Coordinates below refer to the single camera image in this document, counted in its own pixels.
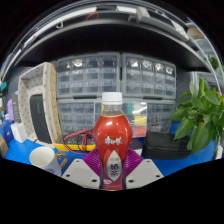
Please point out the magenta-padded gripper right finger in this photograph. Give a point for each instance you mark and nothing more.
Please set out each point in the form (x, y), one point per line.
(145, 173)

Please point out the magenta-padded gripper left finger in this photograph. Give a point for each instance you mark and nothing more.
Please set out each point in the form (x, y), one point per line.
(78, 173)

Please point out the red drink bottle white cap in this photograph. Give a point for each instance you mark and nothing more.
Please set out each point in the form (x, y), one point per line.
(112, 133)

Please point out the yellow multimeter with red leads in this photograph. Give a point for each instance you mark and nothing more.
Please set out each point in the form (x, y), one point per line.
(75, 145)

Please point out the small black box white label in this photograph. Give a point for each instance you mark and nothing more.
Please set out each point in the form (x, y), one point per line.
(136, 146)

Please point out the flat black zip case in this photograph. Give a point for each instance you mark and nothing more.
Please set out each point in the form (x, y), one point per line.
(165, 145)

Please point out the white cup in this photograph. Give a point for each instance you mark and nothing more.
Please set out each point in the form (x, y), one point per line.
(43, 158)

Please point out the clear box of colourful parts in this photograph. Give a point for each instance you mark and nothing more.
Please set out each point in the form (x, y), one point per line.
(138, 118)

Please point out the grey small-parts drawer cabinet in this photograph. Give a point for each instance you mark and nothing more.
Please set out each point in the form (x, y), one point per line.
(148, 76)
(160, 115)
(88, 76)
(76, 115)

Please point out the green potted plant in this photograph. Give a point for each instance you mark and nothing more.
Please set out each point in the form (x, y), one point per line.
(200, 116)

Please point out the white perforated tray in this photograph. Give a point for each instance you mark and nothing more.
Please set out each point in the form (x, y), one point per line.
(36, 80)

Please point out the white shelf rack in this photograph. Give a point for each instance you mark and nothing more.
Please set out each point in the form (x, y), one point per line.
(208, 50)

